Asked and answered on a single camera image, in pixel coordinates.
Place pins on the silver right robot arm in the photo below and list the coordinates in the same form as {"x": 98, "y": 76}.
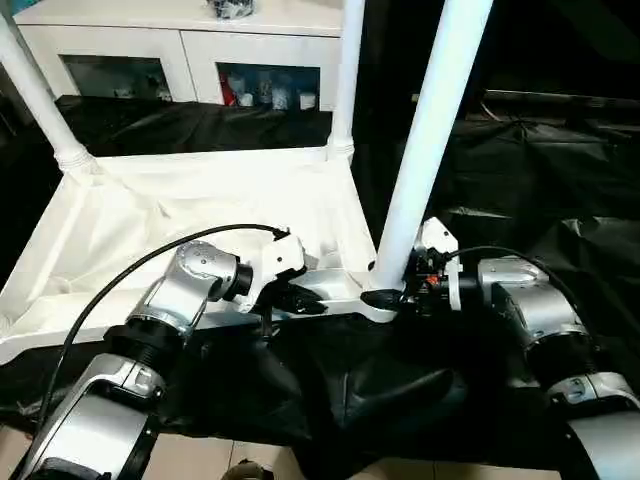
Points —
{"x": 535, "y": 310}

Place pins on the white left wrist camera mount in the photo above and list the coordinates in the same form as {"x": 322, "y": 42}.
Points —
{"x": 275, "y": 260}

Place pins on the white plastic table top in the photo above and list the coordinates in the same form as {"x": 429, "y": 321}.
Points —
{"x": 175, "y": 200}

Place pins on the black work mat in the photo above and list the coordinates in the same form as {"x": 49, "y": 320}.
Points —
{"x": 525, "y": 175}

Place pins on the grey crumpled bag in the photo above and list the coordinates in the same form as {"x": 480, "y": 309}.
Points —
{"x": 231, "y": 7}

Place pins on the white glass-door sideboard cabinet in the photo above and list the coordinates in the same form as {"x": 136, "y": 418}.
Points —
{"x": 150, "y": 45}

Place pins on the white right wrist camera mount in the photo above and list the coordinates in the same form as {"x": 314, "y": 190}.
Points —
{"x": 440, "y": 240}

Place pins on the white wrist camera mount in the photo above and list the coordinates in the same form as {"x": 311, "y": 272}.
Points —
{"x": 275, "y": 260}
{"x": 440, "y": 240}

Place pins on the white plastic table leg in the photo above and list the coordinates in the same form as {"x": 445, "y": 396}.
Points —
{"x": 430, "y": 125}
{"x": 347, "y": 75}
{"x": 35, "y": 90}

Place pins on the black backdrop cloth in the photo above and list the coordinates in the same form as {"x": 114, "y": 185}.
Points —
{"x": 550, "y": 45}

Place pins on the small tan label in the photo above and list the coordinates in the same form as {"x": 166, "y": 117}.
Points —
{"x": 416, "y": 96}

